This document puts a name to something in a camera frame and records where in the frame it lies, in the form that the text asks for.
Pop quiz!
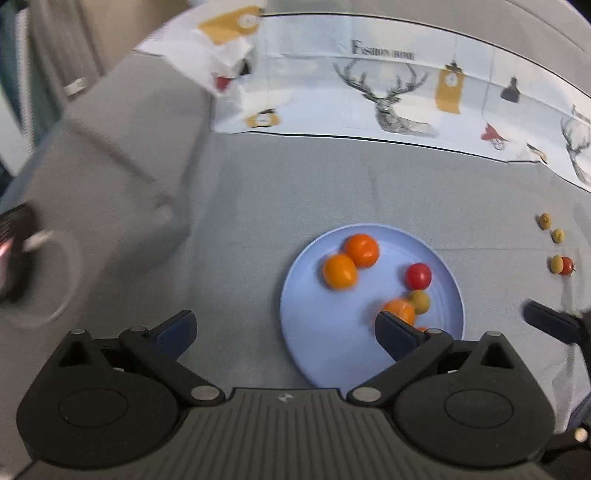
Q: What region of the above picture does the white charging cable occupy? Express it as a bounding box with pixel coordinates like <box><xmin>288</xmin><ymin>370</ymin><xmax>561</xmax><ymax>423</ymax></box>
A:
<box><xmin>9</xmin><ymin>228</ymin><xmax>85</xmax><ymax>329</ymax></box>

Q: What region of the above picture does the grey bed sheet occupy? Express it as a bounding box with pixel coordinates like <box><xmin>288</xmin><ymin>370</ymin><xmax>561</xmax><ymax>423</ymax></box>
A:
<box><xmin>0</xmin><ymin>48</ymin><xmax>591</xmax><ymax>476</ymax></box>

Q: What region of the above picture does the blue plastic plate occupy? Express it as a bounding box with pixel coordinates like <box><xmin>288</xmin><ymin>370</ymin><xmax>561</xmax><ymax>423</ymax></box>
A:
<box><xmin>279</xmin><ymin>224</ymin><xmax>465</xmax><ymax>389</ymax></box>

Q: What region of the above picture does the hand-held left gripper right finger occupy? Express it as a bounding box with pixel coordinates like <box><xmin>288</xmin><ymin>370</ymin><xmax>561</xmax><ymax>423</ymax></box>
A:
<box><xmin>347</xmin><ymin>311</ymin><xmax>525</xmax><ymax>408</ymax></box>

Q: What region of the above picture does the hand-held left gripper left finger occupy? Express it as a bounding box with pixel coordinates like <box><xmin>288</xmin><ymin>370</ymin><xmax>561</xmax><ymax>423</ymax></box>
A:
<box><xmin>48</xmin><ymin>310</ymin><xmax>225</xmax><ymax>407</ymax></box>

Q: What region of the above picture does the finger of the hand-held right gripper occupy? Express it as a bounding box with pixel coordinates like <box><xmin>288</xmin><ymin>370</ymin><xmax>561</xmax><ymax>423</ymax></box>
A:
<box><xmin>524</xmin><ymin>300</ymin><xmax>583</xmax><ymax>344</ymax></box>

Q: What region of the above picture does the printed deer duvet cover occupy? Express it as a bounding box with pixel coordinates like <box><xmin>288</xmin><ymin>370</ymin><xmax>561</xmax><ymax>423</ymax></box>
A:
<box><xmin>134</xmin><ymin>0</ymin><xmax>591</xmax><ymax>192</ymax></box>

